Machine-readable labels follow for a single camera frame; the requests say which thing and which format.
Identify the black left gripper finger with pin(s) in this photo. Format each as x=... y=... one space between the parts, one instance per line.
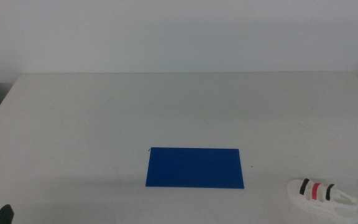
x=3 y=215

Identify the blue rectangular mat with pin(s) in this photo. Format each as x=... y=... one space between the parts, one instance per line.
x=194 y=168

